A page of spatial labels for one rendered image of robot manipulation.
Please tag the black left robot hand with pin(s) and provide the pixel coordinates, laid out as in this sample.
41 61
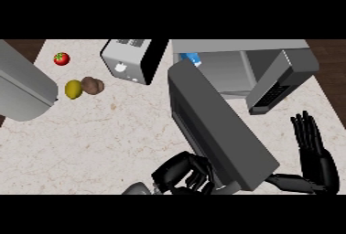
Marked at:
177 172

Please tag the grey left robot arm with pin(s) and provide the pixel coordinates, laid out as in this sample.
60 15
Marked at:
138 189

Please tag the grey microwave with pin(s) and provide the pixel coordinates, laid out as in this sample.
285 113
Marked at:
252 65

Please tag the large grey rounded appliance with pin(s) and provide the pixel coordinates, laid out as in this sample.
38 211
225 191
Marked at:
23 85

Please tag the brown potato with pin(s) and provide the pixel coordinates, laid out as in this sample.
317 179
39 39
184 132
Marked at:
92 85

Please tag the blue and white milk carton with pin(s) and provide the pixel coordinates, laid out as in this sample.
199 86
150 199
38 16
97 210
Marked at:
191 57

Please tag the silver toaster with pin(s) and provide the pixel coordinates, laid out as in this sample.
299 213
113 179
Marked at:
131 59

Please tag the yellow lemon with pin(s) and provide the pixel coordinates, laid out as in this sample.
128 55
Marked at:
73 89

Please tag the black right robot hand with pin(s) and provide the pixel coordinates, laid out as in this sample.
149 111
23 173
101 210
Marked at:
319 158

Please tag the red tomato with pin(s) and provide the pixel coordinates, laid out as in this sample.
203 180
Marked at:
61 58

